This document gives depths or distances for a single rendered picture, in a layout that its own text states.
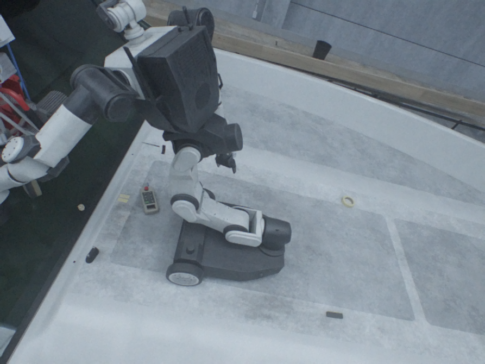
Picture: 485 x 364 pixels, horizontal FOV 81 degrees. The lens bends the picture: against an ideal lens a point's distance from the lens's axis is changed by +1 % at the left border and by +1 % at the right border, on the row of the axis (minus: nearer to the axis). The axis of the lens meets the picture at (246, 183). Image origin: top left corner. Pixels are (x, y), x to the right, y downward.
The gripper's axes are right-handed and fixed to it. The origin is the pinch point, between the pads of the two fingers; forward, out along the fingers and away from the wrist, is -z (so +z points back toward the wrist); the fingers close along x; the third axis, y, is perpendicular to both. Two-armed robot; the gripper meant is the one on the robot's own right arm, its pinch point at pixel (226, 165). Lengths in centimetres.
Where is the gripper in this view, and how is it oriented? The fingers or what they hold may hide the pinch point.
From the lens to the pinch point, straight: 163.5
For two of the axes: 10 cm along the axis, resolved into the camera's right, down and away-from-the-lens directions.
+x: -8.7, -3.5, 3.4
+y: -4.8, 7.1, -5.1
